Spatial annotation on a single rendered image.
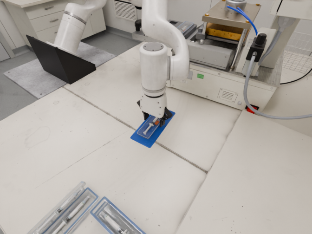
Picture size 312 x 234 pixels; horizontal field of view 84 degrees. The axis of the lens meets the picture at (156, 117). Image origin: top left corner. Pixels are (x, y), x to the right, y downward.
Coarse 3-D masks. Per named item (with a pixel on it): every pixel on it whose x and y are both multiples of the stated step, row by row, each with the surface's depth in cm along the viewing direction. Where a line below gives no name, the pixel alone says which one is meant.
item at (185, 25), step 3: (186, 21) 93; (183, 24) 90; (186, 24) 90; (189, 24) 90; (192, 24) 90; (177, 27) 87; (180, 27) 87; (183, 27) 87; (186, 27) 87; (180, 30) 85; (183, 30) 85
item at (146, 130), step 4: (152, 116) 77; (148, 120) 75; (152, 120) 75; (156, 120) 75; (144, 124) 74; (148, 124) 74; (152, 124) 74; (156, 124) 74; (144, 128) 72; (148, 128) 72; (152, 128) 72; (140, 132) 71; (144, 132) 71; (148, 132) 71; (152, 132) 71; (144, 136) 69; (148, 136) 69
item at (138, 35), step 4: (140, 28) 96; (136, 32) 92; (140, 32) 92; (196, 32) 92; (132, 36) 92; (136, 36) 91; (140, 36) 90; (144, 36) 89; (192, 36) 88; (140, 40) 92; (144, 40) 90; (148, 40) 89; (152, 40) 88; (156, 40) 87; (164, 44) 86
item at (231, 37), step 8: (208, 24) 75; (216, 24) 75; (208, 32) 73; (216, 32) 72; (224, 32) 70; (232, 32) 69; (240, 32) 69; (248, 32) 75; (224, 40) 72; (232, 40) 71
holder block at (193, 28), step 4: (168, 20) 97; (172, 20) 97; (172, 24) 97; (176, 24) 93; (180, 24) 93; (192, 28) 89; (188, 32) 86; (192, 32) 90; (184, 36) 83; (188, 36) 88
